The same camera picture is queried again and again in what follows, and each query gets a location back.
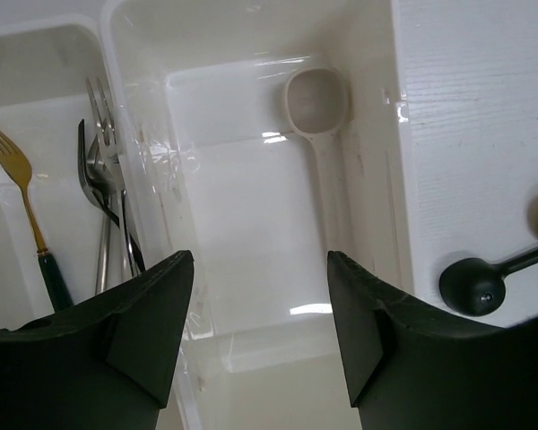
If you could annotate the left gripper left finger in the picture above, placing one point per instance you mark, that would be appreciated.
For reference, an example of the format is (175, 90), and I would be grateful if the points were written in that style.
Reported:
(106, 363)

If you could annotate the silver fork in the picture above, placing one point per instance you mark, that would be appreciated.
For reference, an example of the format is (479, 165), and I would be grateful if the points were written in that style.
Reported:
(96, 167)

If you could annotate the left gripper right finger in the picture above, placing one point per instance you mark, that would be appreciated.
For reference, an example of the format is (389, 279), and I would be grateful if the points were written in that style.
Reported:
(410, 365)

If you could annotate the white container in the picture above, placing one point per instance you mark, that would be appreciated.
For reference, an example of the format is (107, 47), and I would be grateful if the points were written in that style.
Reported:
(46, 68)
(216, 169)

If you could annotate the beige plastic spoon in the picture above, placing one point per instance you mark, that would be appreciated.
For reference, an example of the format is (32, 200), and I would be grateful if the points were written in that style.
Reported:
(316, 104)

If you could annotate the black fork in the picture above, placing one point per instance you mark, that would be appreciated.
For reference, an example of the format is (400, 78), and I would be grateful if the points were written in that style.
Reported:
(98, 192)

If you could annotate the black round ladle spoon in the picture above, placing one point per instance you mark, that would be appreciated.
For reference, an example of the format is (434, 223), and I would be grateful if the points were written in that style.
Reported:
(474, 287)

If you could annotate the gold fork teal handle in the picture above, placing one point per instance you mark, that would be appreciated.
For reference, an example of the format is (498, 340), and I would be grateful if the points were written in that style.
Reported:
(17, 166)

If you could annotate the right white container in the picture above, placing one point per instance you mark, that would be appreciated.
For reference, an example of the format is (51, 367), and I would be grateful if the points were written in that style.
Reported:
(216, 169)

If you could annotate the left white container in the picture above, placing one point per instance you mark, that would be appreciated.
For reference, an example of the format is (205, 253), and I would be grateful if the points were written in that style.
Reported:
(46, 68)

